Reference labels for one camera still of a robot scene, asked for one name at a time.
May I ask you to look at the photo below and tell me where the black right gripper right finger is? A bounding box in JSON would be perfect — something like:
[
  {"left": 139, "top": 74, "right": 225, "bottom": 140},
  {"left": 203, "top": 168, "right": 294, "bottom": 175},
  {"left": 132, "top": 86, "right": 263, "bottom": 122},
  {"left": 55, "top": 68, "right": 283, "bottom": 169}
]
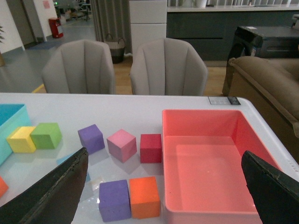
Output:
[{"left": 241, "top": 151, "right": 299, "bottom": 224}]

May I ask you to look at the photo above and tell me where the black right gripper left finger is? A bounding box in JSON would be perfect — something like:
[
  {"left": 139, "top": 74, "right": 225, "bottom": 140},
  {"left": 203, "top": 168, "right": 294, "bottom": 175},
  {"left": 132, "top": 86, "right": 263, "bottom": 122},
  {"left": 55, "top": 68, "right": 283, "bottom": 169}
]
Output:
[{"left": 0, "top": 147, "right": 88, "bottom": 224}]

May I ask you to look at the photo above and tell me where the blue block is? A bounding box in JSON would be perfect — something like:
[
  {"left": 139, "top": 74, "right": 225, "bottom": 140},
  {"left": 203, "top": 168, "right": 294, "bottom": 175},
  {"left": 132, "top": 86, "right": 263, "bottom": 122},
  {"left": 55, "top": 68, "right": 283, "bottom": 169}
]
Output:
[{"left": 56, "top": 154, "right": 91, "bottom": 182}]

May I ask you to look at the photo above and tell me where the orange block near teal bin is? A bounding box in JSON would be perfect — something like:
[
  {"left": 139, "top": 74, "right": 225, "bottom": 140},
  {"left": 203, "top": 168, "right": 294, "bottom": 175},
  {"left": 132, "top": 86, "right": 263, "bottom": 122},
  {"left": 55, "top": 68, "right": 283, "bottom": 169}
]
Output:
[{"left": 0, "top": 177, "right": 9, "bottom": 197}]

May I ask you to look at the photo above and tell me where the purple block near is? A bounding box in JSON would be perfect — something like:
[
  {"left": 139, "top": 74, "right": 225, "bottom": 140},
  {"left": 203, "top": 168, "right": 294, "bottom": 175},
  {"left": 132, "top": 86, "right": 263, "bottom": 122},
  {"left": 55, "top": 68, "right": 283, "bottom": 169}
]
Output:
[{"left": 99, "top": 180, "right": 131, "bottom": 223}]

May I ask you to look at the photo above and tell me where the purple block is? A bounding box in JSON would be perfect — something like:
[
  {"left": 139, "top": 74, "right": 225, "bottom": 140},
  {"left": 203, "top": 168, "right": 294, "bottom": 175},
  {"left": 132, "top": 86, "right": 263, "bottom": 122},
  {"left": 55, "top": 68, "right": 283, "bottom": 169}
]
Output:
[
  {"left": 99, "top": 180, "right": 131, "bottom": 223},
  {"left": 78, "top": 124, "right": 105, "bottom": 154}
]

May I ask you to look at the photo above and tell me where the green foam block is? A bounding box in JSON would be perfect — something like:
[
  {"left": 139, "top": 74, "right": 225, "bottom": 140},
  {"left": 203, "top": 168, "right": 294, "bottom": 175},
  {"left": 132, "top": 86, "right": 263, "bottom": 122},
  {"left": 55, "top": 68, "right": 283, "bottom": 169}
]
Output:
[{"left": 30, "top": 123, "right": 62, "bottom": 149}]

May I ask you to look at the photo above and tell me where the yellow foam block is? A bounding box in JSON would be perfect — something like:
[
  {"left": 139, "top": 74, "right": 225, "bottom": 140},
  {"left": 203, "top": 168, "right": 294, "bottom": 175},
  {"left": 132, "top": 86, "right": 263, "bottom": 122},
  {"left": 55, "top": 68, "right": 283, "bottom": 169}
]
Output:
[{"left": 6, "top": 126, "right": 36, "bottom": 153}]

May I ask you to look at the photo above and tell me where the pink plastic bin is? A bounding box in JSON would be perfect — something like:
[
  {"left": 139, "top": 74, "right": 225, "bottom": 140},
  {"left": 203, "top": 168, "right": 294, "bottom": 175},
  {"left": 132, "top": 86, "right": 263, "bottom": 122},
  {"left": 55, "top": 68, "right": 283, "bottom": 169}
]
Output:
[{"left": 162, "top": 110, "right": 278, "bottom": 224}]

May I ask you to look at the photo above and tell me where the purple block far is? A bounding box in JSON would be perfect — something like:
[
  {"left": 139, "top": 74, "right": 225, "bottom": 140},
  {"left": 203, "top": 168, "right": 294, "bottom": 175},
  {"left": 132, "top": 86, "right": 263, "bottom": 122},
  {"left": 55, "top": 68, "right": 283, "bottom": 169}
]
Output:
[{"left": 78, "top": 124, "right": 105, "bottom": 154}]

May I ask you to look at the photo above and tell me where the pink foam block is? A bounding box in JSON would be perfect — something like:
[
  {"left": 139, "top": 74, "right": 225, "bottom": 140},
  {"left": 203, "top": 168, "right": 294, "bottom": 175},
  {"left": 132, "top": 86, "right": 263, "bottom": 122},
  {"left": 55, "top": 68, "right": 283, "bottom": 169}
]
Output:
[{"left": 107, "top": 129, "right": 137, "bottom": 163}]

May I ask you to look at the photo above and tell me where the orange block near pink bin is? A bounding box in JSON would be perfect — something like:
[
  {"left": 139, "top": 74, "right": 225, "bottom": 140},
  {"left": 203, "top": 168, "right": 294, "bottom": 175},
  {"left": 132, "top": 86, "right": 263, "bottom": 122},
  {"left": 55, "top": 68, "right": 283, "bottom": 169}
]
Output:
[{"left": 129, "top": 176, "right": 161, "bottom": 219}]

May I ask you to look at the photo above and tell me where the teal plastic bin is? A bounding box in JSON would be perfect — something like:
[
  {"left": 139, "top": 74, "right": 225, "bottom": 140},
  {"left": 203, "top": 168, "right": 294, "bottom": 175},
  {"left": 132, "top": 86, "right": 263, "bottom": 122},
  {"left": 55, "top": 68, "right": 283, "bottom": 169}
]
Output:
[{"left": 0, "top": 104, "right": 32, "bottom": 167}]

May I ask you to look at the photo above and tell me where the brown sofa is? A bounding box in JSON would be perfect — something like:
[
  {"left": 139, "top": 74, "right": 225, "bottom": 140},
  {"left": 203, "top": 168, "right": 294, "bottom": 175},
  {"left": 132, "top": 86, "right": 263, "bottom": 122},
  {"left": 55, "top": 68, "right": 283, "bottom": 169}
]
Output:
[{"left": 228, "top": 56, "right": 299, "bottom": 161}]

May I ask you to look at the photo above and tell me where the dark red block far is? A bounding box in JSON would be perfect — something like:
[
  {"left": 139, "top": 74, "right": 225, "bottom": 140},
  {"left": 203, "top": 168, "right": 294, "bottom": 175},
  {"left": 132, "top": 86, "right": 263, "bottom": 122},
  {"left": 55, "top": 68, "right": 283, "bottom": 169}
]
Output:
[{"left": 140, "top": 134, "right": 162, "bottom": 163}]

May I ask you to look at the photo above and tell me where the table label sticker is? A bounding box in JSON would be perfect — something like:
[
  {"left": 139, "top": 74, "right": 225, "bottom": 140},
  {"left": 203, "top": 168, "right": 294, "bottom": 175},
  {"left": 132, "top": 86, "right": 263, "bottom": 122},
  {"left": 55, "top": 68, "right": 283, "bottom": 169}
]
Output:
[{"left": 208, "top": 97, "right": 241, "bottom": 105}]

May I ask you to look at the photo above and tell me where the left grey chair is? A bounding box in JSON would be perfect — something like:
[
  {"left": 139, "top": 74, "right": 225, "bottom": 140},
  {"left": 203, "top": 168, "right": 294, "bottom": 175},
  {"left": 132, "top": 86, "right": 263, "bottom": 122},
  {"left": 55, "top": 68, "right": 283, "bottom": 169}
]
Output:
[{"left": 42, "top": 40, "right": 116, "bottom": 94}]

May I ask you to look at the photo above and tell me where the grey chair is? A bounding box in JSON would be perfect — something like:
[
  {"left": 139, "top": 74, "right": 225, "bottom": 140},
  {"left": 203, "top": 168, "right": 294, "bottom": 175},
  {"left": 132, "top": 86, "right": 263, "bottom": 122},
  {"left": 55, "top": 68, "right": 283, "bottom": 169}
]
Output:
[
  {"left": 42, "top": 40, "right": 116, "bottom": 94},
  {"left": 130, "top": 38, "right": 208, "bottom": 96}
]

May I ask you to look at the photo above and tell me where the woven basket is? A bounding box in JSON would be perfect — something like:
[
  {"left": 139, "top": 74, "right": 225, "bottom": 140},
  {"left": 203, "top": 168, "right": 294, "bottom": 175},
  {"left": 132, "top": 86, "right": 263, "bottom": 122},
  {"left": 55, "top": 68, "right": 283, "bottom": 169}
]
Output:
[{"left": 104, "top": 33, "right": 126, "bottom": 64}]

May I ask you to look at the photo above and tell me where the right grey chair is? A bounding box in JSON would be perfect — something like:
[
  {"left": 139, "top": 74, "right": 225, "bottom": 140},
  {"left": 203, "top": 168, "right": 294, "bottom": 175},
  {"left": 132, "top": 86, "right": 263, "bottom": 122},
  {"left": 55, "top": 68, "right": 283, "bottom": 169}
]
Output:
[{"left": 130, "top": 38, "right": 208, "bottom": 96}]

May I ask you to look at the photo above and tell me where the dark counter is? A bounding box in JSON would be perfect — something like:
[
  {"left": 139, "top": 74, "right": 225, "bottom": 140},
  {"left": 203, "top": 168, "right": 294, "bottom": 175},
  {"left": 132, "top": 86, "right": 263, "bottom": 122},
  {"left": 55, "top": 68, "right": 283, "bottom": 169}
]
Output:
[{"left": 166, "top": 5, "right": 299, "bottom": 61}]

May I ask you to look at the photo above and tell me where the white cabinet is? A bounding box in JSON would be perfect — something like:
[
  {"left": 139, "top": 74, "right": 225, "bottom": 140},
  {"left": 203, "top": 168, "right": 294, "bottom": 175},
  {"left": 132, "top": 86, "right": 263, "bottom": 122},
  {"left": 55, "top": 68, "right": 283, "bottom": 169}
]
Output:
[{"left": 129, "top": 0, "right": 167, "bottom": 57}]

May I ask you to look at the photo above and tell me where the white potted plant on counter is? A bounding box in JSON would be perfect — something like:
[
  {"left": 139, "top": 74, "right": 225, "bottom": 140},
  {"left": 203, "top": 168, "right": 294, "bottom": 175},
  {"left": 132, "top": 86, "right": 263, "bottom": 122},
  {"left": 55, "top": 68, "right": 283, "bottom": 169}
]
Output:
[{"left": 194, "top": 0, "right": 207, "bottom": 8}]

